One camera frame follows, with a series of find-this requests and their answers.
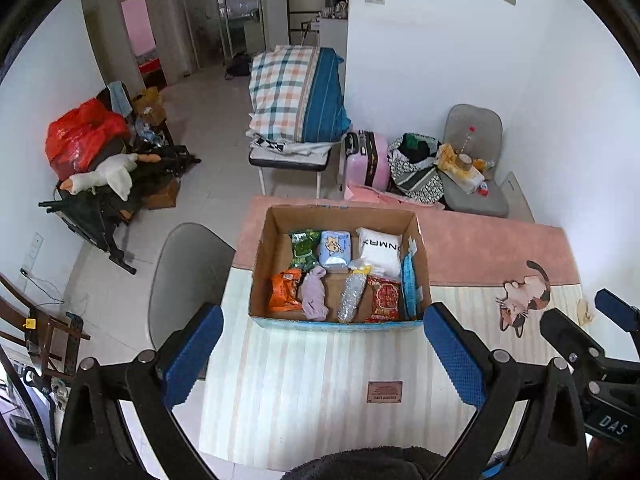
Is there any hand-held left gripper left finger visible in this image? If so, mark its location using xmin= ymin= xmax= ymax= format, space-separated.
xmin=56 ymin=301 xmax=224 ymax=480

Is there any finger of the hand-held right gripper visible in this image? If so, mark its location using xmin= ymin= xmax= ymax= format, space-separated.
xmin=595 ymin=288 xmax=640 ymax=333
xmin=539 ymin=307 xmax=608 ymax=367

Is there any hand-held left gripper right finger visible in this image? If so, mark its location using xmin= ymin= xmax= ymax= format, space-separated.
xmin=422 ymin=301 xmax=588 ymax=480

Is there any blue and white packet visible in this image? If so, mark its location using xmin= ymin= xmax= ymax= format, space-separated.
xmin=400 ymin=251 xmax=423 ymax=321

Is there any red snack packet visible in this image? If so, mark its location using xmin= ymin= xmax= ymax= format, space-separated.
xmin=366 ymin=275 xmax=402 ymax=323

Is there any orange snack packet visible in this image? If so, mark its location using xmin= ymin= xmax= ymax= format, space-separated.
xmin=267 ymin=268 xmax=304 ymax=312

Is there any silver foil packet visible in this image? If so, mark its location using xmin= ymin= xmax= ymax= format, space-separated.
xmin=336 ymin=270 xmax=368 ymax=323

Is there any white packet with black print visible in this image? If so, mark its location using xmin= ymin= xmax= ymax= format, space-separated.
xmin=350 ymin=227 xmax=403 ymax=278

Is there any cardboard box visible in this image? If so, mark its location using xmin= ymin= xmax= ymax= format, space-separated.
xmin=248 ymin=205 xmax=432 ymax=332

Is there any lilac cloth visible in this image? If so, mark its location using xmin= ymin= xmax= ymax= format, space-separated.
xmin=298 ymin=266 xmax=329 ymax=322

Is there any green snack packet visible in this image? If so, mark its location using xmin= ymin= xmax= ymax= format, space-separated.
xmin=289 ymin=229 xmax=322 ymax=271

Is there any light blue tissue pack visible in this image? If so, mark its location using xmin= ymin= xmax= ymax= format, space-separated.
xmin=318 ymin=230 xmax=353 ymax=272

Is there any white plastic chair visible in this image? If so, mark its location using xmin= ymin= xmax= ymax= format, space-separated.
xmin=148 ymin=222 xmax=237 ymax=381

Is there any striped pink cat-print mat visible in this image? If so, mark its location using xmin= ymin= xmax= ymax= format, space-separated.
xmin=197 ymin=195 xmax=598 ymax=471

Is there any white board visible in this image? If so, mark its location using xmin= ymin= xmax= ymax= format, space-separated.
xmin=500 ymin=171 xmax=536 ymax=223

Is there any person's dark fleece garment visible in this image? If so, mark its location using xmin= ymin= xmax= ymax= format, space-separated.
xmin=280 ymin=447 xmax=451 ymax=480

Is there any dark wooden chair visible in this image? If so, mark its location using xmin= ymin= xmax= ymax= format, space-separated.
xmin=0 ymin=272 xmax=91 ymax=381

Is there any grey padded chair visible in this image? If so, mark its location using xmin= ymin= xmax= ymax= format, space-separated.
xmin=440 ymin=104 xmax=510 ymax=218

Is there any small brown carton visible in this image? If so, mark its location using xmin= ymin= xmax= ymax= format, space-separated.
xmin=142 ymin=177 xmax=181 ymax=211

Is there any black folding rack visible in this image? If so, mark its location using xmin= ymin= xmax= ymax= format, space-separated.
xmin=39 ymin=142 xmax=202 ymax=276

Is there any white tissue pack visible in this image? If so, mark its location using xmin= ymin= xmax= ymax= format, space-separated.
xmin=447 ymin=165 xmax=485 ymax=194

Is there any black and white patterned bag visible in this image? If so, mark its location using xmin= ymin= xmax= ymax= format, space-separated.
xmin=387 ymin=133 xmax=446 ymax=206

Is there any pink cloth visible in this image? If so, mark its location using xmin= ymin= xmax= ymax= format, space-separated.
xmin=344 ymin=185 xmax=443 ymax=210

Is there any yellow plastic bag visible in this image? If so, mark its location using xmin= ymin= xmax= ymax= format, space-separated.
xmin=435 ymin=143 xmax=458 ymax=171

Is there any white goose plush toy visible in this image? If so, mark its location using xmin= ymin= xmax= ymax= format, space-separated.
xmin=59 ymin=152 xmax=161 ymax=201

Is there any pink suitcase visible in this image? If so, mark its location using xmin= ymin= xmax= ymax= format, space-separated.
xmin=342 ymin=131 xmax=391 ymax=192

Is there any white padded bench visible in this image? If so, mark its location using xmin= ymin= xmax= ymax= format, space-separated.
xmin=248 ymin=137 xmax=333 ymax=200

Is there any red plastic bag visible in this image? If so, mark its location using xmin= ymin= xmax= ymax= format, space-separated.
xmin=45 ymin=98 xmax=131 ymax=181

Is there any yellow shopping bag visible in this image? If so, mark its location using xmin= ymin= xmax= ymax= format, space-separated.
xmin=131 ymin=87 xmax=166 ymax=126

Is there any light blue cloth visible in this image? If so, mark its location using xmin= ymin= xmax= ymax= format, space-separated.
xmin=107 ymin=81 xmax=132 ymax=113

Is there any plaid and blue folded quilt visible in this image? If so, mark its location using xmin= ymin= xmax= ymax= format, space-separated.
xmin=246 ymin=45 xmax=352 ymax=143

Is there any black floor bag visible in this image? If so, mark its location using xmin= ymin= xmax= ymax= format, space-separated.
xmin=225 ymin=52 xmax=252 ymax=80

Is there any glass sliding door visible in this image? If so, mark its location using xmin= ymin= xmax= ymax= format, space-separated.
xmin=180 ymin=0 xmax=266 ymax=73

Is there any white cabinet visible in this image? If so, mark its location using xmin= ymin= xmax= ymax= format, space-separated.
xmin=320 ymin=15 xmax=348 ymax=56

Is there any black hose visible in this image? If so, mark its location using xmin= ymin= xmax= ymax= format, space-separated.
xmin=0 ymin=345 xmax=56 ymax=480

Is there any white wall socket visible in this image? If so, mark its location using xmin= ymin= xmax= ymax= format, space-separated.
xmin=20 ymin=232 xmax=45 ymax=273

